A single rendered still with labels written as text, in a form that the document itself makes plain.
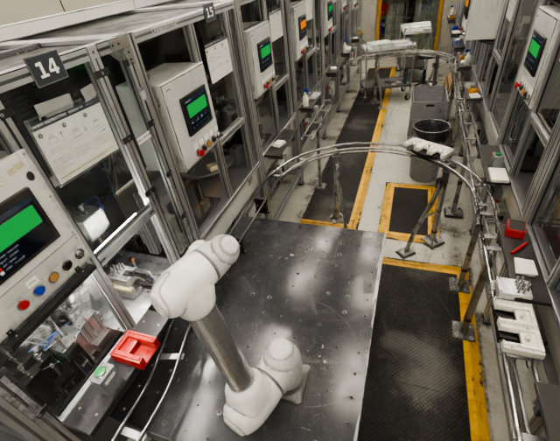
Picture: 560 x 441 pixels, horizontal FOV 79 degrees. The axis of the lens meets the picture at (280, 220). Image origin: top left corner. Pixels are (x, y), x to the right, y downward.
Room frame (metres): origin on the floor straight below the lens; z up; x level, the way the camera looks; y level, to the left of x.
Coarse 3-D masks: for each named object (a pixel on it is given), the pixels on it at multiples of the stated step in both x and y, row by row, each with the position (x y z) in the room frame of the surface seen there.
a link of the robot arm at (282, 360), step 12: (276, 348) 0.79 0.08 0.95; (288, 348) 0.78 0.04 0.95; (264, 360) 0.76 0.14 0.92; (276, 360) 0.74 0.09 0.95; (288, 360) 0.74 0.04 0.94; (300, 360) 0.77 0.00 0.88; (276, 372) 0.71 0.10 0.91; (288, 372) 0.71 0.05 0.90; (300, 372) 0.75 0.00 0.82; (288, 384) 0.69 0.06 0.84
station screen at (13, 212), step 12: (24, 204) 0.92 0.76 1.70; (0, 216) 0.85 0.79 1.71; (12, 216) 0.87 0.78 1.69; (36, 228) 0.91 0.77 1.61; (48, 228) 0.93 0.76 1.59; (24, 240) 0.86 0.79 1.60; (36, 240) 0.89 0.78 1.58; (48, 240) 0.92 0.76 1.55; (0, 252) 0.80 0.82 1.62; (12, 252) 0.82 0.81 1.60; (24, 252) 0.84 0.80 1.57; (0, 264) 0.78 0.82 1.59; (12, 264) 0.80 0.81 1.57; (0, 276) 0.76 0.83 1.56
